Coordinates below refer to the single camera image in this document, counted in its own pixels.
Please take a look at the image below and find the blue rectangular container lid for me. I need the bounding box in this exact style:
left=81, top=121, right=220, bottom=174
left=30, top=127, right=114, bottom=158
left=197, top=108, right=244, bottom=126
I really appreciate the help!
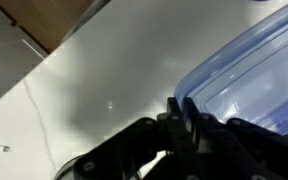
left=174, top=4, right=288, bottom=135

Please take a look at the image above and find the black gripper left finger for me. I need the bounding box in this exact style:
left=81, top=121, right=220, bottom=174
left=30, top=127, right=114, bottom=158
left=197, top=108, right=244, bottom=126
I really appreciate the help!
left=71, top=96, right=198, bottom=180

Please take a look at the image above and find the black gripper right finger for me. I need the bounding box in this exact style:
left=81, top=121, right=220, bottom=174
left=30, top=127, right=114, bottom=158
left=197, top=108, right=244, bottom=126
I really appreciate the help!
left=183, top=98, right=288, bottom=180

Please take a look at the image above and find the wooden butcher block cart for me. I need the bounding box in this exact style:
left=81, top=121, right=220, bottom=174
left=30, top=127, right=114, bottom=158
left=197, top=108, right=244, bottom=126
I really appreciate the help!
left=0, top=0, right=94, bottom=53

